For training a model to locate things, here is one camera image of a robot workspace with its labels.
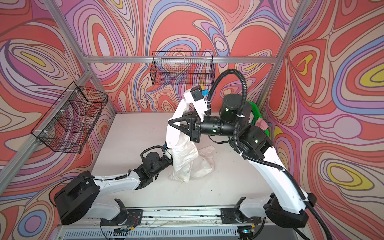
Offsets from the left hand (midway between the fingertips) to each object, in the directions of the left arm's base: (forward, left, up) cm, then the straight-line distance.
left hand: (185, 149), depth 78 cm
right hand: (-12, +2, +32) cm, 34 cm away
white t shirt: (-12, -2, +11) cm, 16 cm away
